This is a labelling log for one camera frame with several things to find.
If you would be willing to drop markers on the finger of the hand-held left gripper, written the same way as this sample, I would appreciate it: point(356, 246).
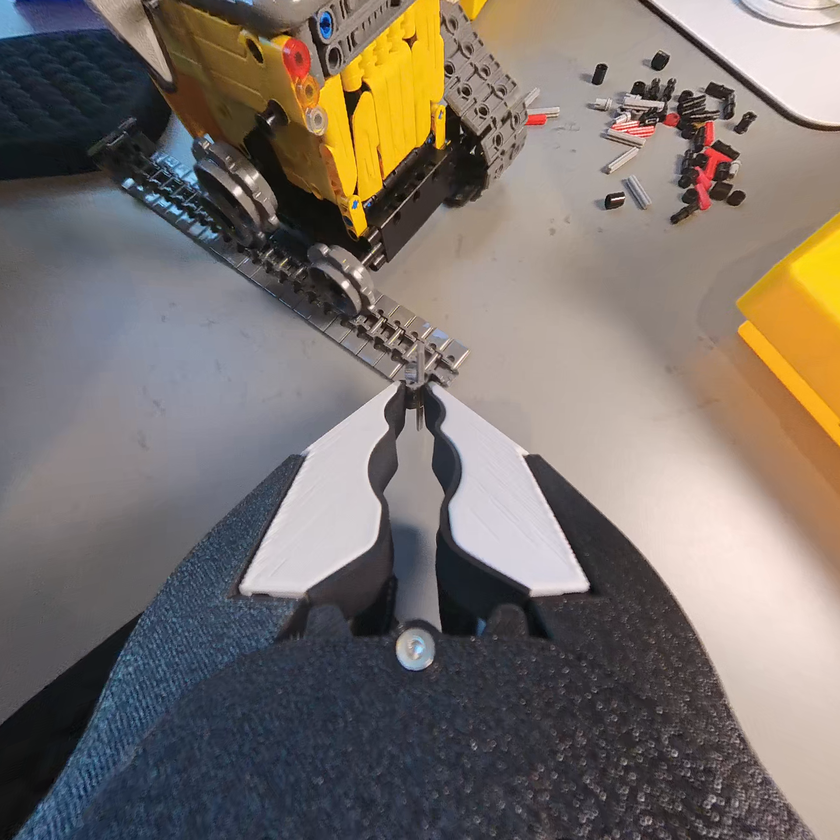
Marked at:
point(131, 33)

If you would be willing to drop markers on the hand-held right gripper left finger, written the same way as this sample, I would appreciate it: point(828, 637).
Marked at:
point(322, 525)

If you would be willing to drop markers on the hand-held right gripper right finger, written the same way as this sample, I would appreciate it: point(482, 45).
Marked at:
point(519, 519)

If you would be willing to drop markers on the small grey track link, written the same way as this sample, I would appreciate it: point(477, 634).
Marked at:
point(420, 372)

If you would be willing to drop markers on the yellow toy brick bulldozer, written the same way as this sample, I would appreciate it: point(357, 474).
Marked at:
point(381, 131)

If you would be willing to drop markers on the black quilted wrist rest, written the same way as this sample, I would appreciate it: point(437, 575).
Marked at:
point(66, 99)

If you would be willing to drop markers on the yellow storage bin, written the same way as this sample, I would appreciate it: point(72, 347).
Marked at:
point(803, 328)

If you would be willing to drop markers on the pile of small brick pins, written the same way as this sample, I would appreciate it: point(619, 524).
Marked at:
point(683, 145)

